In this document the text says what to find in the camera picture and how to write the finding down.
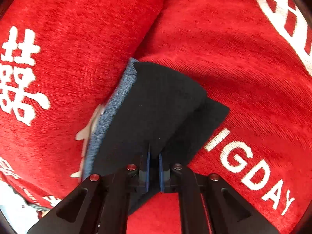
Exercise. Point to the red bedspread white characters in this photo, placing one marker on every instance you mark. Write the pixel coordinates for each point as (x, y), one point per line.
(254, 57)

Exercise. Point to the black pants blue waistband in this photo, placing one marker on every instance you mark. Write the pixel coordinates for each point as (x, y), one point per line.
(154, 110)

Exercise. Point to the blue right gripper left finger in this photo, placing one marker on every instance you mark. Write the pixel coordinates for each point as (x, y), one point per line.
(118, 188)

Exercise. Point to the red pillow white characters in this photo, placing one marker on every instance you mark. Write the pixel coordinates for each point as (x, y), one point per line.
(60, 61)

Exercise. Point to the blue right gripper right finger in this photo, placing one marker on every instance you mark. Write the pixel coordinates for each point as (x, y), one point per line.
(176, 178)

